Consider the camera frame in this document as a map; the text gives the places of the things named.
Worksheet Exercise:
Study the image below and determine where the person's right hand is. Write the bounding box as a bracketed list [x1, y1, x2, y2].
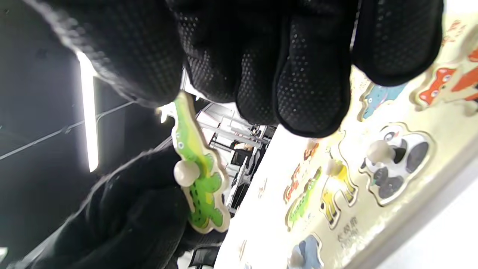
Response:
[22, 0, 445, 138]

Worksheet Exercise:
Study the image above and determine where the person's left hand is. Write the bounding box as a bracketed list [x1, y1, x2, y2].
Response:
[7, 142, 225, 269]

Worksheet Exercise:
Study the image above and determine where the crocodile wooden puzzle piece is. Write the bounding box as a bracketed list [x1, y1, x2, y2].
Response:
[171, 92, 230, 234]

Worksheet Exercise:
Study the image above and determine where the lion puzzle piece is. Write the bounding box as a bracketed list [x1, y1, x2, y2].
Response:
[303, 139, 321, 162]

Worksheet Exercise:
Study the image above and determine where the yellow giraffe puzzle piece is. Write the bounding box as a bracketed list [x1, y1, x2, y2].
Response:
[319, 159, 359, 230]

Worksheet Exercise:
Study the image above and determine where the blue elephant puzzle piece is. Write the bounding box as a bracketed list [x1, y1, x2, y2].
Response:
[288, 234, 325, 269]

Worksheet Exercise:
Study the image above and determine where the panda puzzle piece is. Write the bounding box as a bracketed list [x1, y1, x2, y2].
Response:
[358, 125, 434, 207]

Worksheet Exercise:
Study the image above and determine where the wooden animal puzzle frame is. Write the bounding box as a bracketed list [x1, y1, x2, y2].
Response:
[213, 15, 478, 269]

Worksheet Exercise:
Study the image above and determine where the cluttered workbench row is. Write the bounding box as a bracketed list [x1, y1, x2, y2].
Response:
[194, 101, 277, 219]

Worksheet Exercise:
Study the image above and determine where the thin ceiling pipe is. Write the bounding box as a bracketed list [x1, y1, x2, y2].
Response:
[0, 101, 133, 160]

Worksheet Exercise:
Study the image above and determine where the ceiling light strip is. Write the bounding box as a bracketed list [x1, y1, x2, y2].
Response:
[76, 50, 100, 173]

